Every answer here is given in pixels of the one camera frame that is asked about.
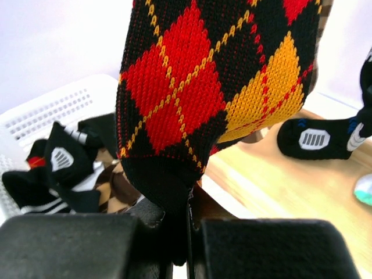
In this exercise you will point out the brown argyle sock in basket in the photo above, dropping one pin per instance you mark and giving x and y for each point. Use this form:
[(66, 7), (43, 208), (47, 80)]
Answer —
[(117, 195)]

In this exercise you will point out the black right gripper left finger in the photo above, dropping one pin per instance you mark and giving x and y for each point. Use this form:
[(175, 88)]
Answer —
[(128, 245)]

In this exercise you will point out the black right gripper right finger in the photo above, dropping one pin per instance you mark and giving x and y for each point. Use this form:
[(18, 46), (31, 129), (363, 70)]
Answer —
[(224, 246)]

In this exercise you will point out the brown striped sock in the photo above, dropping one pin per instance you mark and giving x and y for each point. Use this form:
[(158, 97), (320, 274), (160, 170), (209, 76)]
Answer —
[(326, 6)]

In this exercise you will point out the black red yellow argyle sock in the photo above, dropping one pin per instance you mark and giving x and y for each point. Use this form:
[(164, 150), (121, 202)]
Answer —
[(196, 77)]

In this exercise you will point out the black sock grey blue pattern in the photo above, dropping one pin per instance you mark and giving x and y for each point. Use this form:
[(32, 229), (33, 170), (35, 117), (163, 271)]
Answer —
[(310, 139)]

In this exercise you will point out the mint green sock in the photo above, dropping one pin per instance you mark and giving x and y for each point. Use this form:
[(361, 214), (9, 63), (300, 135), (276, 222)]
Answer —
[(363, 189)]

